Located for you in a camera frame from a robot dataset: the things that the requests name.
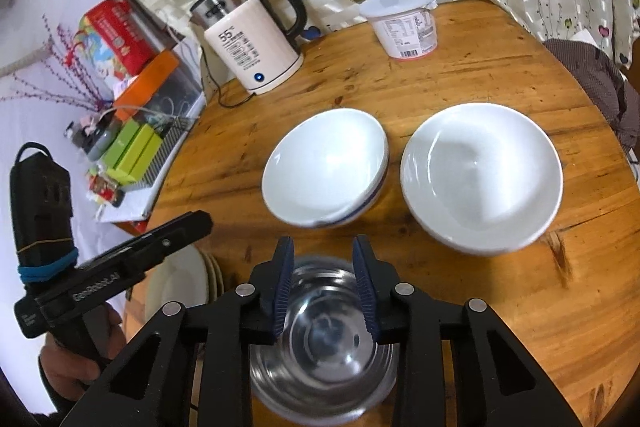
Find black kettle power cable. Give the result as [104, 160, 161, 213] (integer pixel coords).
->
[201, 54, 261, 110]

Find white board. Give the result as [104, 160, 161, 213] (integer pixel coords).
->
[97, 184, 161, 224]

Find grey plate with fish motif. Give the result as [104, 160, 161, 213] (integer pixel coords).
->
[210, 254, 227, 300]
[202, 252, 220, 303]
[147, 249, 210, 323]

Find person's left hand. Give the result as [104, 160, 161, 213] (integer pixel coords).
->
[39, 307, 123, 400]

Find white wall cable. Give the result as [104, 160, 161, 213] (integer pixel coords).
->
[0, 47, 51, 78]

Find lime green flat box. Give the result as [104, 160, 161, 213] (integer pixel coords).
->
[112, 124, 162, 185]

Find orange lid storage box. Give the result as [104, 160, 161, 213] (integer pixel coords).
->
[114, 49, 207, 125]

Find red cartoon gift box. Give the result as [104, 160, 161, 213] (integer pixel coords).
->
[77, 0, 157, 80]

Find zigzag patterned box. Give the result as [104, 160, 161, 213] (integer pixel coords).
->
[137, 117, 198, 190]

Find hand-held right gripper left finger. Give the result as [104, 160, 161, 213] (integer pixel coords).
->
[60, 236, 296, 427]

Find white bowl with blue stripe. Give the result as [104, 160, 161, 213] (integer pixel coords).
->
[400, 103, 564, 256]
[261, 108, 390, 229]

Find white plastic tub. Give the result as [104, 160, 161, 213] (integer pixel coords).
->
[360, 0, 440, 62]

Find stainless steel bowl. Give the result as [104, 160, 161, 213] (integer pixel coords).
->
[248, 254, 401, 413]

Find white charging cable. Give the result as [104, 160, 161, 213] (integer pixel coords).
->
[102, 104, 173, 128]

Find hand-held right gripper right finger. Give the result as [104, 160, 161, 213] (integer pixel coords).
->
[351, 234, 583, 427]

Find red printed tin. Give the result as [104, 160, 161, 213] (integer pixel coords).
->
[89, 176, 119, 204]

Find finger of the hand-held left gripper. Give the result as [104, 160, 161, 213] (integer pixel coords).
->
[120, 210, 213, 280]

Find dark green flat box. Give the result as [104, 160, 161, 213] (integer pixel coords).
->
[102, 119, 143, 170]

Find dark checked cloth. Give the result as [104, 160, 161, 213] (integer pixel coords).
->
[542, 38, 640, 158]

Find cream electric kettle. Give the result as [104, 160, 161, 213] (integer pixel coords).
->
[189, 0, 307, 96]

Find grey oval case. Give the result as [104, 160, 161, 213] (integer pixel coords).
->
[82, 124, 118, 160]

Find purple decorative branches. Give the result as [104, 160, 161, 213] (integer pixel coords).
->
[10, 19, 116, 112]

